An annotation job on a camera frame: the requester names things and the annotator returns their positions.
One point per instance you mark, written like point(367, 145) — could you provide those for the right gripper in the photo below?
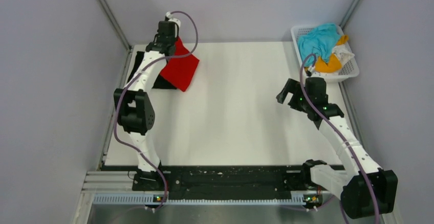
point(292, 86)

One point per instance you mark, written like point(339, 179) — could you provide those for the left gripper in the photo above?
point(174, 38)

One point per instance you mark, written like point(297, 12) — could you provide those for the red t shirt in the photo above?
point(180, 71)

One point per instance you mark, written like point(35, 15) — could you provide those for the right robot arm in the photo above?
point(366, 189)

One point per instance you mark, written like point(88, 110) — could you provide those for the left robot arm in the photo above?
point(136, 114)

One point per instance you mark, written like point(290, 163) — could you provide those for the folded black t shirt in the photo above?
point(160, 83)

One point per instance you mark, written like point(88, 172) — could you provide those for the orange t shirt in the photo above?
point(310, 63)

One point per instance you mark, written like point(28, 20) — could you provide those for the light blue t shirt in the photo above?
point(320, 41)

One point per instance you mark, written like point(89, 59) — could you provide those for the white t shirt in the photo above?
point(339, 57)

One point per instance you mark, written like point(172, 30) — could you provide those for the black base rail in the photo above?
point(226, 182)

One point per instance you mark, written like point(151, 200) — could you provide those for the aluminium frame rail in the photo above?
point(114, 186)

